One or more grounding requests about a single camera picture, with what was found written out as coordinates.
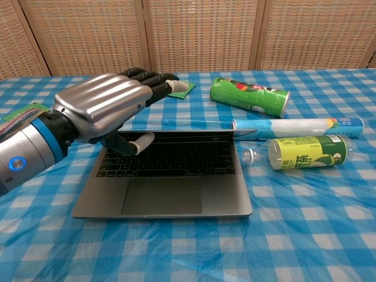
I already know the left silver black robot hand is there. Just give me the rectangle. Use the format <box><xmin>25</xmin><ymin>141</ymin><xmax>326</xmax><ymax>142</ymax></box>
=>
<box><xmin>52</xmin><ymin>67</ymin><xmax>189</xmax><ymax>156</ymax></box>

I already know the silver laptop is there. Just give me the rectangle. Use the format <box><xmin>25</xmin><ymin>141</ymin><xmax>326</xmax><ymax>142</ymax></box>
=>
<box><xmin>72</xmin><ymin>127</ymin><xmax>259</xmax><ymax>220</ymax></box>

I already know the woven bamboo folding screen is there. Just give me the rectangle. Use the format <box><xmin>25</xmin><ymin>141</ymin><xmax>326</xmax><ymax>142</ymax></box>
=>
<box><xmin>0</xmin><ymin>0</ymin><xmax>376</xmax><ymax>80</ymax></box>

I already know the green chips can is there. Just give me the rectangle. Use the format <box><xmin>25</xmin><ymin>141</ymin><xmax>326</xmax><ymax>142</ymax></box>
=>
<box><xmin>209</xmin><ymin>76</ymin><xmax>291</xmax><ymax>119</ymax></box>

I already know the blue white chips tube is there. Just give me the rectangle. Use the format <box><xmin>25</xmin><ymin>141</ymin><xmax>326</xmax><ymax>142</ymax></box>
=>
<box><xmin>231</xmin><ymin>117</ymin><xmax>365</xmax><ymax>139</ymax></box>

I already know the blue white checked tablecloth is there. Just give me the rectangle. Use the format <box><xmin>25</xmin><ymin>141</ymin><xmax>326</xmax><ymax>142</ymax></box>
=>
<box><xmin>0</xmin><ymin>68</ymin><xmax>376</xmax><ymax>282</ymax></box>

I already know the green label plastic bottle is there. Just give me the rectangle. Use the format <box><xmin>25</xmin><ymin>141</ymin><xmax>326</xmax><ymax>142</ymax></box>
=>
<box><xmin>242</xmin><ymin>135</ymin><xmax>358</xmax><ymax>170</ymax></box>

